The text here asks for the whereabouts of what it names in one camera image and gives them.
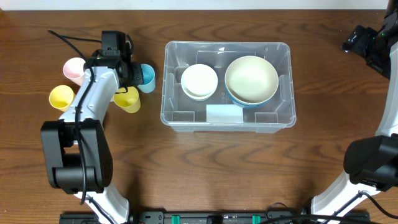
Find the blue cup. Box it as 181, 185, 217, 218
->
138, 64, 156, 93

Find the white small bowl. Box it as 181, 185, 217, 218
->
181, 64, 218, 96

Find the beige large bowl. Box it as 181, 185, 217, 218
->
224, 55, 279, 103

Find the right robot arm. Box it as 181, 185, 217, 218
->
295, 0, 397, 223

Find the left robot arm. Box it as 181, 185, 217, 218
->
40, 30, 144, 223

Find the clear plastic storage container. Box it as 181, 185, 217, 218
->
160, 40, 297, 133

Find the pink cup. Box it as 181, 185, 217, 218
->
63, 57, 85, 86

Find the yellow cup centre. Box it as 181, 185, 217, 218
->
113, 86, 141, 113

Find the yellow cup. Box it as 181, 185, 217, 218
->
49, 85, 75, 112
113, 86, 141, 113

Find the yellow cup left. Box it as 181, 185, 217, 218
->
49, 85, 75, 112

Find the dark blue bowl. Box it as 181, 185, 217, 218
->
225, 87, 272, 108

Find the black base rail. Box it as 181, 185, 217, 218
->
58, 210, 371, 224

